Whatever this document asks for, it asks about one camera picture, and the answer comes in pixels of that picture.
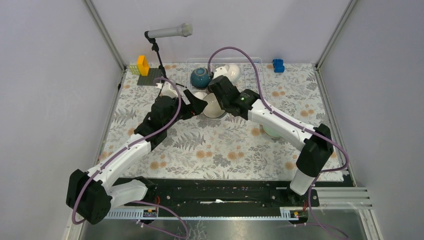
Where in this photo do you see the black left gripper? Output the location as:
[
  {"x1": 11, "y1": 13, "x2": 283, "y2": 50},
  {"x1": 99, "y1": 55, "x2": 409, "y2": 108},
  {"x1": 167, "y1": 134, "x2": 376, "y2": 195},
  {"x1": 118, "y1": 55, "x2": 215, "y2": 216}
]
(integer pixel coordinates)
[{"x1": 164, "y1": 89, "x2": 208, "y2": 130}]

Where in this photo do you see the teal bowl white interior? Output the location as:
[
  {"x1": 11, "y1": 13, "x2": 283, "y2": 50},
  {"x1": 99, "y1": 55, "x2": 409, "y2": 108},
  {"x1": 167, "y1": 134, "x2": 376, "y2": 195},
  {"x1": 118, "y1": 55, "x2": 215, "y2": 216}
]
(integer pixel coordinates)
[{"x1": 202, "y1": 93, "x2": 226, "y2": 119}]

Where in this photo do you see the white ribbed bowl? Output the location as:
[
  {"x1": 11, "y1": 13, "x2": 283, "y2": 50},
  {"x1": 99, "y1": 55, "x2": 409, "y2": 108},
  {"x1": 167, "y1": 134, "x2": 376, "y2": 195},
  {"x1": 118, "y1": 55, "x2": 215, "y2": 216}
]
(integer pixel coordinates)
[
  {"x1": 193, "y1": 91, "x2": 208, "y2": 100},
  {"x1": 212, "y1": 64, "x2": 242, "y2": 85}
]

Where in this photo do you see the white ribbed bowl front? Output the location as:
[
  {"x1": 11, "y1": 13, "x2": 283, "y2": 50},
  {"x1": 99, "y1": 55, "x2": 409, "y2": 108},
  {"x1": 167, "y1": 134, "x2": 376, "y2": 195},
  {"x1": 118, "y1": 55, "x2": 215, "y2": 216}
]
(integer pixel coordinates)
[{"x1": 193, "y1": 91, "x2": 208, "y2": 100}]

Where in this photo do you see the pale green ceramic bowl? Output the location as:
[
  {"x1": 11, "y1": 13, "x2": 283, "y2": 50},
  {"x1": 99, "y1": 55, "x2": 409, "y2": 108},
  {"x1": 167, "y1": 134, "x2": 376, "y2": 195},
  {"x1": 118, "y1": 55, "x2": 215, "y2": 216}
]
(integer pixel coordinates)
[{"x1": 262, "y1": 125, "x2": 282, "y2": 138}]

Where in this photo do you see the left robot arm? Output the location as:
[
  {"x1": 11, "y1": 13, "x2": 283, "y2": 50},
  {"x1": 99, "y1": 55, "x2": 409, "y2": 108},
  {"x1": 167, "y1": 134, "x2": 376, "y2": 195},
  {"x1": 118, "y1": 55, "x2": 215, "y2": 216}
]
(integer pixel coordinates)
[{"x1": 66, "y1": 89, "x2": 208, "y2": 225}]

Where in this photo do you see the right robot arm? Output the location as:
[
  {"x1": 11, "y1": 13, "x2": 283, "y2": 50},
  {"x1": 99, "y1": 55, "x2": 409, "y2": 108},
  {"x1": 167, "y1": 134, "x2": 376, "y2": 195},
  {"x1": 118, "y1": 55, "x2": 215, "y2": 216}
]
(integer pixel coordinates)
[{"x1": 207, "y1": 75, "x2": 334, "y2": 206}]

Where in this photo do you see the grey toy baseplate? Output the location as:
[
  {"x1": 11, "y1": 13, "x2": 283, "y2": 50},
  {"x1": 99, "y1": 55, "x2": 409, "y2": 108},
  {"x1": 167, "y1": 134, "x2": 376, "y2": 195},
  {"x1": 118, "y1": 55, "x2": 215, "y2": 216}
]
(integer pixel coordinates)
[{"x1": 136, "y1": 68, "x2": 162, "y2": 87}]

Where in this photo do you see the dark blue ceramic bowl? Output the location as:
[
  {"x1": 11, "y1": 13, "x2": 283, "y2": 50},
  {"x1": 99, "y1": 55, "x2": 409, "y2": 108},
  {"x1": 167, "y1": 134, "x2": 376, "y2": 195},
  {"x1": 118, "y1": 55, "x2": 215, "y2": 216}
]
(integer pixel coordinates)
[{"x1": 190, "y1": 67, "x2": 211, "y2": 89}]

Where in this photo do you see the orange toy block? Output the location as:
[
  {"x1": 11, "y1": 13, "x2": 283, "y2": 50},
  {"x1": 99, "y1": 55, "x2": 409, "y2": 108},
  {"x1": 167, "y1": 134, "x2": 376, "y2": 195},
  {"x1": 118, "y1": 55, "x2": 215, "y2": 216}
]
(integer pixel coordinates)
[{"x1": 136, "y1": 55, "x2": 150, "y2": 77}]

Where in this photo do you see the yellow-green toy block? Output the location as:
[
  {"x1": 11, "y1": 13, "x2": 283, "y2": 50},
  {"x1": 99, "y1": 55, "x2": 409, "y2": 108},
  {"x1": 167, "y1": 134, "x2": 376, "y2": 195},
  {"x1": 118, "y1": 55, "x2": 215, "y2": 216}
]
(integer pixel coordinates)
[{"x1": 128, "y1": 64, "x2": 141, "y2": 75}]

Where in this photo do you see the blue toy block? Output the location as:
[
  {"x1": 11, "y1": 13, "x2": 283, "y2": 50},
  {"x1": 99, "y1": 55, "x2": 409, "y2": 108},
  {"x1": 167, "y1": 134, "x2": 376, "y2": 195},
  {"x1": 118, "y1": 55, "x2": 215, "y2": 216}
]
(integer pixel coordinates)
[{"x1": 272, "y1": 58, "x2": 285, "y2": 73}]

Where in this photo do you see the black microphone tripod stand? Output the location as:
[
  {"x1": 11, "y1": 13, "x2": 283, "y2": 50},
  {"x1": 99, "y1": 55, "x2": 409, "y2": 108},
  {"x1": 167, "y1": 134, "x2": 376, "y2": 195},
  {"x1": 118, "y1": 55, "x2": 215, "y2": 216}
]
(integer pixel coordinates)
[{"x1": 145, "y1": 34, "x2": 168, "y2": 79}]

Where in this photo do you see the grey microphone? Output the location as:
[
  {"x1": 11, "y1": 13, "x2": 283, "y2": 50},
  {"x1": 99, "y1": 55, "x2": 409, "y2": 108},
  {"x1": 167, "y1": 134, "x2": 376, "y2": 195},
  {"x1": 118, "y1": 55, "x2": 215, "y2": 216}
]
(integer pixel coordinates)
[{"x1": 144, "y1": 23, "x2": 193, "y2": 39}]

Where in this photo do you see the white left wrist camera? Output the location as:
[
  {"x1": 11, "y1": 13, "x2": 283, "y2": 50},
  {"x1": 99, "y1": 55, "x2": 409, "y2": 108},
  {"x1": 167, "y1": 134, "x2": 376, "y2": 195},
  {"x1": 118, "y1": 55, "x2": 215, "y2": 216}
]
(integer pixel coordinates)
[{"x1": 156, "y1": 81, "x2": 178, "y2": 98}]

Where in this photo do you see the white wire dish rack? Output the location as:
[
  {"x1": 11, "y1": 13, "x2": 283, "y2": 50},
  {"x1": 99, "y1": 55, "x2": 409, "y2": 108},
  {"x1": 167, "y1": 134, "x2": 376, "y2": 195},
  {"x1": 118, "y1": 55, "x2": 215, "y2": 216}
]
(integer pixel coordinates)
[{"x1": 184, "y1": 56, "x2": 268, "y2": 98}]

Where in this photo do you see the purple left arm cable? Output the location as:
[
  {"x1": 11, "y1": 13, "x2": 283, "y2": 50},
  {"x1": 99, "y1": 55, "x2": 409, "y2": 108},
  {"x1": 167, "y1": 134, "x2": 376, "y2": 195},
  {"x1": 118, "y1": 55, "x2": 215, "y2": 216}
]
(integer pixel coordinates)
[{"x1": 71, "y1": 77, "x2": 190, "y2": 240}]

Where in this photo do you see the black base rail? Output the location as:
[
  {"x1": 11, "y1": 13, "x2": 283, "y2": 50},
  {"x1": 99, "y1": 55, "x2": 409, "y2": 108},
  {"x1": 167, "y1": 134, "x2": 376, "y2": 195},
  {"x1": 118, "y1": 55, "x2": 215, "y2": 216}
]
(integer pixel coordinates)
[{"x1": 109, "y1": 177, "x2": 321, "y2": 220}]

